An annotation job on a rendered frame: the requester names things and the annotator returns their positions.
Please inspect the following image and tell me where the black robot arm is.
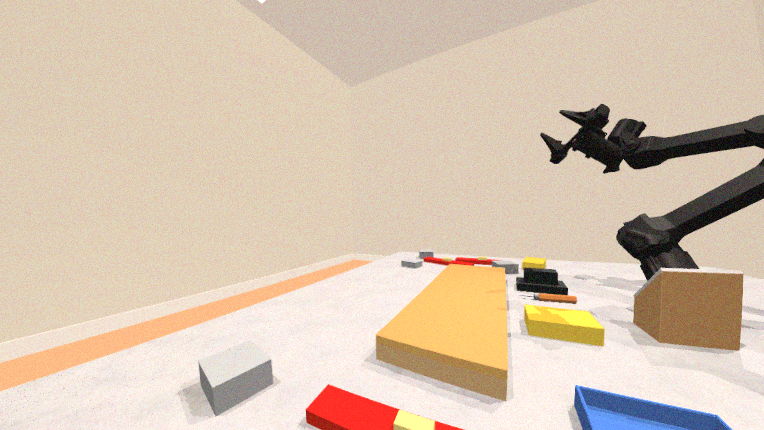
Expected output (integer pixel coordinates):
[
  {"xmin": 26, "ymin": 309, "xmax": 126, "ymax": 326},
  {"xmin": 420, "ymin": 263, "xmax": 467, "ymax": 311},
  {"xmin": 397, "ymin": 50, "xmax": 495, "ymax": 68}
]
[{"xmin": 592, "ymin": 114, "xmax": 764, "ymax": 281}]

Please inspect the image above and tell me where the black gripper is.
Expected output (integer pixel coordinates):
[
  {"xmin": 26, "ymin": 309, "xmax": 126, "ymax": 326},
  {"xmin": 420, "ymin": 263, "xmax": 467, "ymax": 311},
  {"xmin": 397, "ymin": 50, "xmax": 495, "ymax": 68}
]
[{"xmin": 540, "ymin": 104, "xmax": 610, "ymax": 164}]

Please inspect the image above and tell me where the red rectangular block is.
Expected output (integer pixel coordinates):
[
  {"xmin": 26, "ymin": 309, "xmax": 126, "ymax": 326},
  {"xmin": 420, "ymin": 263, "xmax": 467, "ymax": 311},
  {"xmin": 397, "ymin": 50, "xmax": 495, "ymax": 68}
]
[
  {"xmin": 424, "ymin": 257, "xmax": 474, "ymax": 266},
  {"xmin": 306, "ymin": 385, "xmax": 463, "ymax": 430},
  {"xmin": 455, "ymin": 256, "xmax": 491, "ymax": 265}
]

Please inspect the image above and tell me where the blue tray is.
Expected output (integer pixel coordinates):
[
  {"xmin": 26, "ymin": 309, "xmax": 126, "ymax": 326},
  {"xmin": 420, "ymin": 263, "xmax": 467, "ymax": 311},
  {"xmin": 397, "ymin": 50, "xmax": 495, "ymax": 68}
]
[{"xmin": 574, "ymin": 385, "xmax": 733, "ymax": 430}]

